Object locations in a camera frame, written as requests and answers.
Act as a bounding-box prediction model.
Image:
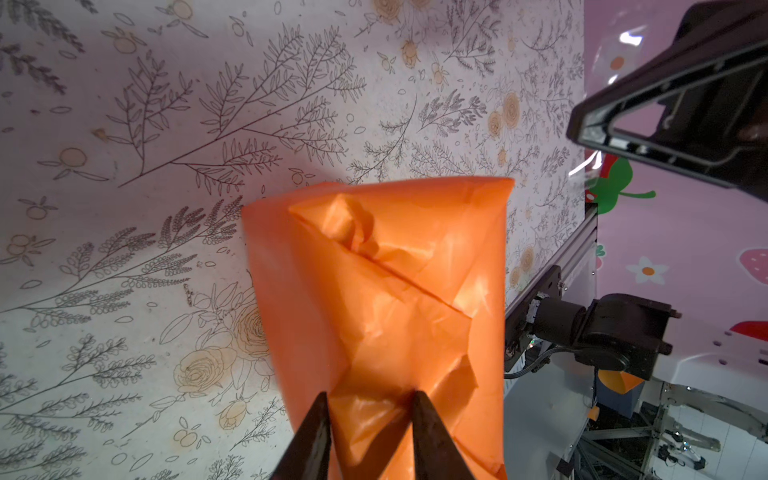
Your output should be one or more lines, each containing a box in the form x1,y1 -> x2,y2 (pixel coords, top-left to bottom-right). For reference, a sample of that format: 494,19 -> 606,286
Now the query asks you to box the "aluminium front frame rail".
503,206 -> 598,479

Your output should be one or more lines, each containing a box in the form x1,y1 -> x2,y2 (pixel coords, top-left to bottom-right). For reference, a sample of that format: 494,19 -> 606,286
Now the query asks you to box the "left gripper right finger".
411,391 -> 474,480

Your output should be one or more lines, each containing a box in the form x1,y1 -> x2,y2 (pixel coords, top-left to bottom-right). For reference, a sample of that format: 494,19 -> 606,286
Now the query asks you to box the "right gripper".
566,1 -> 767,200

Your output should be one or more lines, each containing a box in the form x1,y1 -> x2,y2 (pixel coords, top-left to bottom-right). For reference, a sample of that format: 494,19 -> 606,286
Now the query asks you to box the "orange wrapping paper sheet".
242,177 -> 515,479

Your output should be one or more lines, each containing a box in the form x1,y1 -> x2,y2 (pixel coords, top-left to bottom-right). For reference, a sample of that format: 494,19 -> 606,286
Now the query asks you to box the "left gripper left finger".
270,392 -> 332,480

